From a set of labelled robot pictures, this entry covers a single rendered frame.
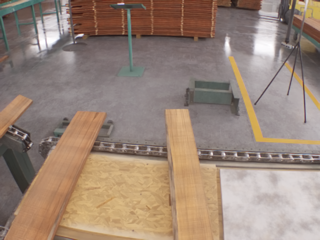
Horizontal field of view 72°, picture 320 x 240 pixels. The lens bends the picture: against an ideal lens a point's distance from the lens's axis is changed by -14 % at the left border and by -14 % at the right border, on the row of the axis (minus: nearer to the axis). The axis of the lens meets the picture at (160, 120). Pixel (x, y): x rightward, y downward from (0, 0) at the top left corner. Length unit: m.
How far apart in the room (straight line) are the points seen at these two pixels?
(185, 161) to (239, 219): 0.39
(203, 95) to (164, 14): 3.18
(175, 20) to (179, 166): 5.10
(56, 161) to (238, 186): 0.90
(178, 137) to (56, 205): 0.73
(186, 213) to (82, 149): 0.64
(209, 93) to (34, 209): 2.59
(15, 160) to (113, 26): 4.99
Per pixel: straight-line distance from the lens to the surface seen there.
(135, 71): 4.28
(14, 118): 1.73
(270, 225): 1.14
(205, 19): 6.04
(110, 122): 2.97
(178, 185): 1.13
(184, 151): 1.30
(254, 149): 1.47
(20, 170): 1.90
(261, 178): 1.30
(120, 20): 6.23
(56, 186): 1.21
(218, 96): 3.26
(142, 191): 1.17
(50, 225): 1.08
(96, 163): 1.32
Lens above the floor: 1.74
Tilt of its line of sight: 35 degrees down
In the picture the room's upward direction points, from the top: straight up
